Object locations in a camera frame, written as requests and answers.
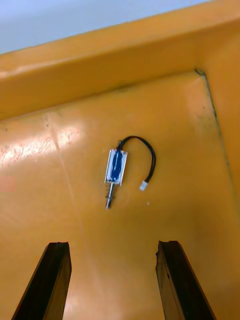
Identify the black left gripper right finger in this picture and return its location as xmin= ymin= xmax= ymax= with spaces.
xmin=155 ymin=240 xmax=217 ymax=320

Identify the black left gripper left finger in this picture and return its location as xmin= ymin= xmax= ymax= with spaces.
xmin=11 ymin=241 xmax=73 ymax=320

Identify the blue label metal solenoid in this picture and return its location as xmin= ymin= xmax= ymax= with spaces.
xmin=104 ymin=135 xmax=157 ymax=210

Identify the yellow-orange plastic bin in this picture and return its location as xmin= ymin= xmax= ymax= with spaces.
xmin=0 ymin=0 xmax=240 ymax=320

